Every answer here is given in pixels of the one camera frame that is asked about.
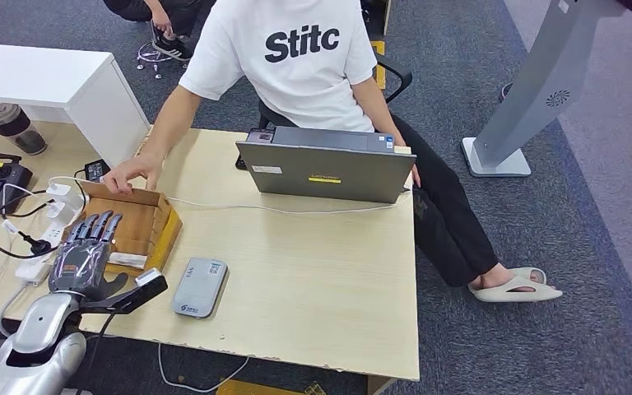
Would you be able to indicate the dark wooden furniture piece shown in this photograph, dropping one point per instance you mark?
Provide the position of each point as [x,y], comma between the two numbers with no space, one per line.
[387,16]

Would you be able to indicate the brown cardboard box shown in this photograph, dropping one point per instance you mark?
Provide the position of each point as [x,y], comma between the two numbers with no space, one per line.
[136,229]

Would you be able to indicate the pale slipper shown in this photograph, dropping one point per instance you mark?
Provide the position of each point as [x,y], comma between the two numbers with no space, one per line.
[531,272]
[512,294]

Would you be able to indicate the white cabinet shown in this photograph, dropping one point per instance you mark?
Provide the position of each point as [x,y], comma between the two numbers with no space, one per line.
[49,76]

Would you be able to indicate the person's right forearm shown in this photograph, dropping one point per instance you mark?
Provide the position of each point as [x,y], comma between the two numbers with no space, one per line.
[169,128]

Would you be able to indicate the grey laptop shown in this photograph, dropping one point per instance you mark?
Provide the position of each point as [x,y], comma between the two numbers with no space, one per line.
[327,174]

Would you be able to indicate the white power strip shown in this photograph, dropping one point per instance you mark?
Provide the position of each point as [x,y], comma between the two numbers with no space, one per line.
[35,270]

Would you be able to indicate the chrome chair base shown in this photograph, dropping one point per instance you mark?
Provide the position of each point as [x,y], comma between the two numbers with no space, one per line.
[152,54]

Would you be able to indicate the black power adapter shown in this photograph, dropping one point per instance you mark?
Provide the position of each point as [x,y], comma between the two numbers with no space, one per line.
[97,170]

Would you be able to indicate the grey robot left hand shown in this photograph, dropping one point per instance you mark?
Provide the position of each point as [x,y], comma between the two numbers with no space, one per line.
[79,267]

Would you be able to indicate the person's right hand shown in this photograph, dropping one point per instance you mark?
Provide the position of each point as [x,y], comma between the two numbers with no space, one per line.
[136,169]

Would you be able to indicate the person in dark clothes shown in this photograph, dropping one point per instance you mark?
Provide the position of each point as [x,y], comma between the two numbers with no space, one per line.
[182,16]

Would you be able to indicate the glass tumbler with dark lid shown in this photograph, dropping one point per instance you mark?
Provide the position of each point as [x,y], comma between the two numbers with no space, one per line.
[12,126]

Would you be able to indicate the white charger plug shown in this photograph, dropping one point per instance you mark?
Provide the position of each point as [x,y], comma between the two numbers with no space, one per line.
[57,210]
[58,191]

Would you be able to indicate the person's left hand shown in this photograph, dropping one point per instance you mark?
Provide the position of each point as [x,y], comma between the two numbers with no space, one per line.
[415,177]

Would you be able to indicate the seated person in white shirt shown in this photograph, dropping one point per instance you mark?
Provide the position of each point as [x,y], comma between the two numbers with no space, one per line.
[305,82]

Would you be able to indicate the person's left forearm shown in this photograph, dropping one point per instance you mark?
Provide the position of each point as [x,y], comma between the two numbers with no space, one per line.
[384,122]

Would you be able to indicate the grey kiosk stand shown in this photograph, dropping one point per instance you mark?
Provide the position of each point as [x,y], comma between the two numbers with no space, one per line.
[539,82]

